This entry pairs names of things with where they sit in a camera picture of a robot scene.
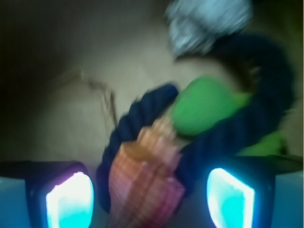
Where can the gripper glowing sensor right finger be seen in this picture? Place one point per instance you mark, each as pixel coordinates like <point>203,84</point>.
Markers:
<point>257,192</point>

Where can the crumpled white paper ball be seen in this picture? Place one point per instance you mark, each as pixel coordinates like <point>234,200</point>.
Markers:
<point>195,25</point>

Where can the orange spiral seashell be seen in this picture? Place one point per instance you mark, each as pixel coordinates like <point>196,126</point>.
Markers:
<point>144,191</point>

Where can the brown paper bag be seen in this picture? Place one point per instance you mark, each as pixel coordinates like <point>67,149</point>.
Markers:
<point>64,64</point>

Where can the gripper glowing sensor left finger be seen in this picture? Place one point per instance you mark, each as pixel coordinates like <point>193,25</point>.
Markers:
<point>54,194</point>

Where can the green plush toy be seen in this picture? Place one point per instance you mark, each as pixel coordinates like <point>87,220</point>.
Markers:
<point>223,122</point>

